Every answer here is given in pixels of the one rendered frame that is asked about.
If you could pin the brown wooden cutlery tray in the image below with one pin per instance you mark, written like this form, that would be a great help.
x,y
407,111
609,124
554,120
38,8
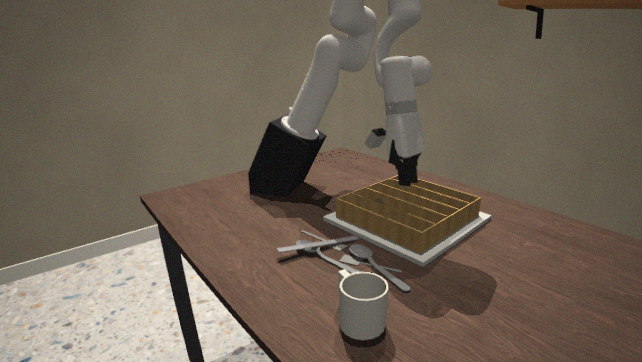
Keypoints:
x,y
359,209

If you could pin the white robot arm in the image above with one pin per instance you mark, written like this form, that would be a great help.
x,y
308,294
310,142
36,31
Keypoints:
x,y
400,74

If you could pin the grey mug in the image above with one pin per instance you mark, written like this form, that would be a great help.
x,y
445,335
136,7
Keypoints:
x,y
362,319

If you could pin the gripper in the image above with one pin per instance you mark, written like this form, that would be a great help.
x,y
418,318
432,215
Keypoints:
x,y
405,136

